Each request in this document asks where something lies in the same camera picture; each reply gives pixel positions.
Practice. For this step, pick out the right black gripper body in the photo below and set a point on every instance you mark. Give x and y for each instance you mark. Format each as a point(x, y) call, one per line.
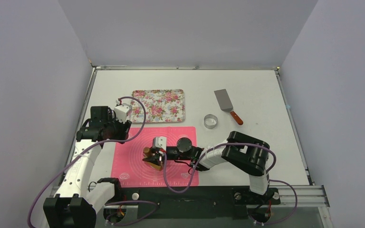
point(161, 154)

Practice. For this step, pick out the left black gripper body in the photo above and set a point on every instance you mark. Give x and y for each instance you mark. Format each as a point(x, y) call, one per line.
point(117, 130)

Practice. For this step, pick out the wooden dough roller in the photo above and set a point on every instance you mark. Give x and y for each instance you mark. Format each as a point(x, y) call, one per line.
point(159, 166)

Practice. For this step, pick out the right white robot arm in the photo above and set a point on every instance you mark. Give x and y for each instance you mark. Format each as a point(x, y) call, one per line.
point(246, 153)

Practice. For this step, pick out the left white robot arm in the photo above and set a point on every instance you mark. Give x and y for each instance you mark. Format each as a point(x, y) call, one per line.
point(73, 206)

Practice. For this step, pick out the pink silicone baking mat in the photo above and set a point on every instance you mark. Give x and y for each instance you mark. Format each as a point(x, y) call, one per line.
point(132, 172)

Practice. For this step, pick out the floral tray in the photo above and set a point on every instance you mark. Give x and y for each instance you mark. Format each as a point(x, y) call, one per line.
point(161, 106)

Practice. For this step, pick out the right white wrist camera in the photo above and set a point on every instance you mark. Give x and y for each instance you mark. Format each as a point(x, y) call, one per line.
point(160, 143)

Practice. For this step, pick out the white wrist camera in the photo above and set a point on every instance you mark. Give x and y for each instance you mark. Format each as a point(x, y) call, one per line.
point(122, 112)
point(160, 143)

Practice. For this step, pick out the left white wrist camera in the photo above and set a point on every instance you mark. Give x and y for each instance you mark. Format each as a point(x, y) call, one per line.
point(122, 112)

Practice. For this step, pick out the metal ring cutter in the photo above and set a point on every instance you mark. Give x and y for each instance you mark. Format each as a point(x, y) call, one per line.
point(210, 121)

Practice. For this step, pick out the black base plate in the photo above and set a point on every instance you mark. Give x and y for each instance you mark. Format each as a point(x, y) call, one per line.
point(179, 208)

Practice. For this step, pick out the metal spatula wooden handle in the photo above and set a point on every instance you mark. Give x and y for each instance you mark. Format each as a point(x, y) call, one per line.
point(225, 104)

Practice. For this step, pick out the aluminium front rail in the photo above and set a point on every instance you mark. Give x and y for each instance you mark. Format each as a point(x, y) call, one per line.
point(281, 195)

